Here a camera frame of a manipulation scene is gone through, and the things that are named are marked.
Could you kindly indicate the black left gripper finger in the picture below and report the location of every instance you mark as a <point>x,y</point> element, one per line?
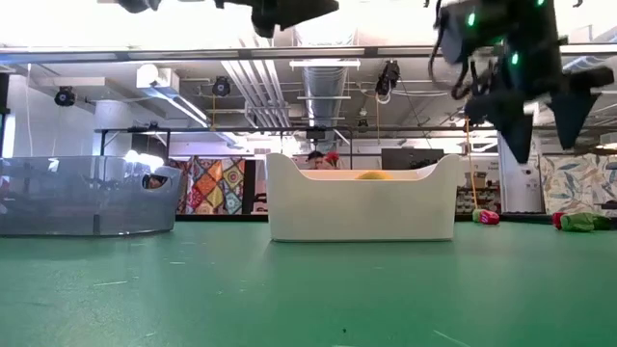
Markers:
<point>289,12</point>

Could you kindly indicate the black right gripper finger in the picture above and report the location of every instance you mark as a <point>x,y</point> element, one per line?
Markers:
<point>511,125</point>
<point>576,111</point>

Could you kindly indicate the yellow lemon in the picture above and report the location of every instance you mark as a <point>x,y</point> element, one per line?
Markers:
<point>373,176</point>

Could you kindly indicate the white plastic basket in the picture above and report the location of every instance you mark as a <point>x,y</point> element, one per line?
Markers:
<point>361,212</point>

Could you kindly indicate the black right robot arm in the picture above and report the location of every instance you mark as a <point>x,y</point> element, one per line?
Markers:
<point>458,34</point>

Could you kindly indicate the long ceiling light fixture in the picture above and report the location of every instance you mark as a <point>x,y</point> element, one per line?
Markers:
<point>323,63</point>

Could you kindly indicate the white round column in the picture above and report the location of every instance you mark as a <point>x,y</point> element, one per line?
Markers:
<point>518,190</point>

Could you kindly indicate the storage shelf with boxes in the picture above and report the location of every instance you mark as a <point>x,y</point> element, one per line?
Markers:
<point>477,185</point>

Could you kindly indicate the leaf pattern cloth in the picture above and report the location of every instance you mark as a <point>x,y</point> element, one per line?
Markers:
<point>569,180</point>

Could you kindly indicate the black monitor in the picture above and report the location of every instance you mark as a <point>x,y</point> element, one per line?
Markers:
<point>410,159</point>

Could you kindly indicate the white ceiling unit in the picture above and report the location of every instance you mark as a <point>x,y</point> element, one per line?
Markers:
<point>154,76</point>

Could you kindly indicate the person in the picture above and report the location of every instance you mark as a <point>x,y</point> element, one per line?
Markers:
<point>315,159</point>
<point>332,158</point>

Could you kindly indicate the colourful patchwork quilt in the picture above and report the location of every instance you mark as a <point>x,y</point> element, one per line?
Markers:
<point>217,185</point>

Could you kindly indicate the clear plastic basket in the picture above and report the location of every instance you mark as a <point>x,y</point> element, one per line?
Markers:
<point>72,202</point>

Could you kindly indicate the green table mat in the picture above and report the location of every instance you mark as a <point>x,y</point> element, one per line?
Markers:
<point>308,299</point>

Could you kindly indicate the grey overhead frame beam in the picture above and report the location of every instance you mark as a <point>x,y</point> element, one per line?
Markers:
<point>193,53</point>

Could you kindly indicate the silver ventilation duct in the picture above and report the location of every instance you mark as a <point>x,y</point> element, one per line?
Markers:
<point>324,87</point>

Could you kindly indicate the black vertical post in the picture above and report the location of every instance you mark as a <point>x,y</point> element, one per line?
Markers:
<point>249,185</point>

